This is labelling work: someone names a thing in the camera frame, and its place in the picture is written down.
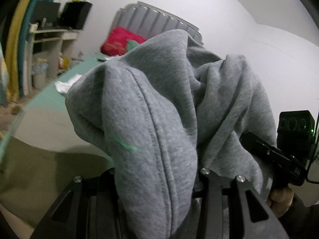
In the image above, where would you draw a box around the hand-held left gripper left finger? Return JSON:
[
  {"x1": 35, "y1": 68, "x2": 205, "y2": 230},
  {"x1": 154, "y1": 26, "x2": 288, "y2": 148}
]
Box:
[{"x1": 30, "y1": 169, "x2": 124, "y2": 239}]

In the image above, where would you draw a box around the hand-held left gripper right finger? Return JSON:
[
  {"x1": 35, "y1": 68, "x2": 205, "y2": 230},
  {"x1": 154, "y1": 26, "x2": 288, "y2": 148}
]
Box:
[{"x1": 192, "y1": 168, "x2": 291, "y2": 239}]

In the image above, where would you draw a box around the grey printed hoodie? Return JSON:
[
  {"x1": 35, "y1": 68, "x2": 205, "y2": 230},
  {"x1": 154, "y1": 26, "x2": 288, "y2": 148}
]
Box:
[{"x1": 65, "y1": 29, "x2": 289, "y2": 239}]

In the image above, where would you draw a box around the person's right forearm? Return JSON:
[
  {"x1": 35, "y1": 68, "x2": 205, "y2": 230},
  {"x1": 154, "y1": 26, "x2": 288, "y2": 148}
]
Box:
[{"x1": 278, "y1": 194, "x2": 319, "y2": 239}]

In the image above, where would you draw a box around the person's right hand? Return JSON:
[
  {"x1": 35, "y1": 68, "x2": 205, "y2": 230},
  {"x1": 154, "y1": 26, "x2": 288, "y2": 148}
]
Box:
[{"x1": 268, "y1": 187, "x2": 294, "y2": 218}]

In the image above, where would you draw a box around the white crumpled cloth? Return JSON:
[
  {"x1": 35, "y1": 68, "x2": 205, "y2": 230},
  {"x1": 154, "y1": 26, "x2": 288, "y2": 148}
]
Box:
[{"x1": 54, "y1": 74, "x2": 83, "y2": 97}]

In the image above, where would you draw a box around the white waste bin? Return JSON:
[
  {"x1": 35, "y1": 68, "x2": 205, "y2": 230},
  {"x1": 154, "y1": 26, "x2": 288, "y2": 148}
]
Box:
[{"x1": 32, "y1": 60, "x2": 48, "y2": 90}]

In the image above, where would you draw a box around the yellow bag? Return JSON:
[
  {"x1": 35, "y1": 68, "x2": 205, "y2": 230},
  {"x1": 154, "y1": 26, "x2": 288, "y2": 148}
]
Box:
[{"x1": 58, "y1": 57, "x2": 70, "y2": 70}]

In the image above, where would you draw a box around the green pillow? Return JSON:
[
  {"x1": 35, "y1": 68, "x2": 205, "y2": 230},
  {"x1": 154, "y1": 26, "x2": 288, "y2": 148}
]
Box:
[{"x1": 126, "y1": 39, "x2": 141, "y2": 53}]

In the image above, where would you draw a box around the red patterned pillow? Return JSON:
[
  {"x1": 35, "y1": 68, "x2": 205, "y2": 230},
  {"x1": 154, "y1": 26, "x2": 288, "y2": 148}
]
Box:
[{"x1": 100, "y1": 27, "x2": 148, "y2": 56}]

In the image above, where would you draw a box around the white computer desk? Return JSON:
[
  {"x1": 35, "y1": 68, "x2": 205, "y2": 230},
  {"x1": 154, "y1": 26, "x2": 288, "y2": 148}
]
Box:
[{"x1": 24, "y1": 24, "x2": 78, "y2": 97}]

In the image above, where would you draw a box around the grey padded headboard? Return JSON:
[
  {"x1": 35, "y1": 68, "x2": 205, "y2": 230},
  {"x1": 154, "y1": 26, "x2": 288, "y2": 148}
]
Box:
[{"x1": 110, "y1": 1, "x2": 205, "y2": 46}]

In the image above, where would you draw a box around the yellow curtain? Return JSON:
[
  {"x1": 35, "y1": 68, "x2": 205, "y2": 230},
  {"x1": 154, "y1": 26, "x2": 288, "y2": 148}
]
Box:
[{"x1": 5, "y1": 0, "x2": 40, "y2": 100}]

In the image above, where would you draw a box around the black computer tower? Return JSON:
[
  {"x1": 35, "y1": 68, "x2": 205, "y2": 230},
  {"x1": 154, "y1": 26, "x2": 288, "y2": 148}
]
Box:
[{"x1": 60, "y1": 1, "x2": 93, "y2": 30}]

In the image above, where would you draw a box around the black computer monitor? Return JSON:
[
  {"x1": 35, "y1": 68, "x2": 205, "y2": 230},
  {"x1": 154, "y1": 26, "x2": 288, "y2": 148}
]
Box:
[{"x1": 32, "y1": 1, "x2": 61, "y2": 28}]

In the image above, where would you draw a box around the teal curtain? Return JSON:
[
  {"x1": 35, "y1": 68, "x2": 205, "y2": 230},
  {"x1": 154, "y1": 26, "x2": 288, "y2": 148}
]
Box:
[{"x1": 19, "y1": 0, "x2": 63, "y2": 45}]

